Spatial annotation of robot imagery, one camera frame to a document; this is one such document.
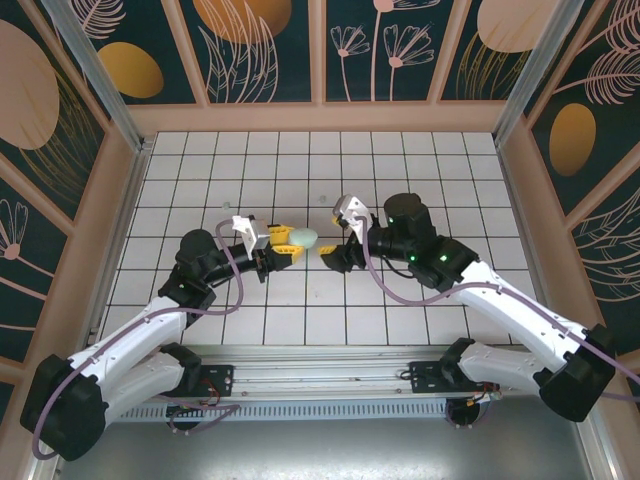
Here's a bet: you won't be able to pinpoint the mint green earbud charging case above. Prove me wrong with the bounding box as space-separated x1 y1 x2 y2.
288 226 320 250

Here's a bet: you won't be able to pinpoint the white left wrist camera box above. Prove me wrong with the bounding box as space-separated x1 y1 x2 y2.
231 213 272 252

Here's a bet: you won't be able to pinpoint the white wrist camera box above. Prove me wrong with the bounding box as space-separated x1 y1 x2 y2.
331 194 374 239
231 213 272 252

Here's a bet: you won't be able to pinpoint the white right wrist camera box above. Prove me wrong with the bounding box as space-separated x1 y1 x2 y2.
331 194 374 239

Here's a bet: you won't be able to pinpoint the thin black cable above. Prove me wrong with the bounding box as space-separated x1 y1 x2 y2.
377 255 419 282

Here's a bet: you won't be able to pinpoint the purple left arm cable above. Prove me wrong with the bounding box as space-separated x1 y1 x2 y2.
30 219 246 460

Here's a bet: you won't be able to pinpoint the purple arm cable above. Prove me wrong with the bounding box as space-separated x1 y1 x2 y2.
360 217 640 404
30 219 246 460

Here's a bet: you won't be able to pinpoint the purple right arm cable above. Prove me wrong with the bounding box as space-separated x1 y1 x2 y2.
360 217 640 404

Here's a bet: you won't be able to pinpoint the aluminium side rail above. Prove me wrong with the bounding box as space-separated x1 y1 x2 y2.
74 137 151 364
493 134 569 359

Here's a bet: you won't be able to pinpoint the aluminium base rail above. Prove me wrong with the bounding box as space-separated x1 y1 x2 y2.
52 349 589 401

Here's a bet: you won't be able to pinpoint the thin red base wires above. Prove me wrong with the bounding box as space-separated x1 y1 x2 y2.
198 382 224 415
467 382 504 404

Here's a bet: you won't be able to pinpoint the perforated metal cable tray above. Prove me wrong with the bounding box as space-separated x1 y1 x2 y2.
119 399 451 422

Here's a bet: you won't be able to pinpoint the dark floral wall panel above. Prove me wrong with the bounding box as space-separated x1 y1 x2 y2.
79 0 207 106
522 0 640 217
438 0 549 103
0 0 112 224
324 0 460 103
569 184 640 357
178 0 321 105
0 167 72 364

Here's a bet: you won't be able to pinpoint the aluminium corner post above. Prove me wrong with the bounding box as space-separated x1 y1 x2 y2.
492 0 584 149
52 0 151 154

